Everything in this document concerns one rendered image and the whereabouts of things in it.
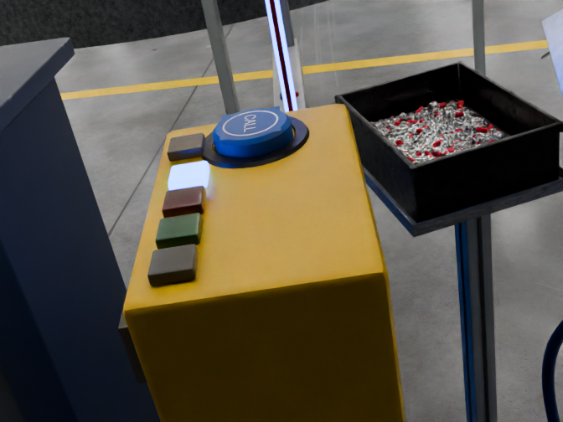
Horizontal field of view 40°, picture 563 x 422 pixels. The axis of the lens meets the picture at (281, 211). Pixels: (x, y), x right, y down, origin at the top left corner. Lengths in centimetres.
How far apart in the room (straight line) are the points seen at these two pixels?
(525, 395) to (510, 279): 41
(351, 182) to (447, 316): 161
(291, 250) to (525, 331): 161
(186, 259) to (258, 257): 3
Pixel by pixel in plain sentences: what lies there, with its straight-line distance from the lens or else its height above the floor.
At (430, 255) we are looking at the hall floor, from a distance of 214.
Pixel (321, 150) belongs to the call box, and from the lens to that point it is 37.
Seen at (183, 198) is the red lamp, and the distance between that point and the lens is 34.
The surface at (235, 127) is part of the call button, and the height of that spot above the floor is 108.
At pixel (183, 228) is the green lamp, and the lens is 31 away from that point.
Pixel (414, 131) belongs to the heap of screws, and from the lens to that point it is 89.
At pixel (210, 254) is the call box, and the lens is 30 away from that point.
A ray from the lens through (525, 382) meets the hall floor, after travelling 177.
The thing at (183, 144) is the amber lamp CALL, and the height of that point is 108.
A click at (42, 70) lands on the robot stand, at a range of 85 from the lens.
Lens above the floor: 123
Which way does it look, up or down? 30 degrees down
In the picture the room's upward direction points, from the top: 11 degrees counter-clockwise
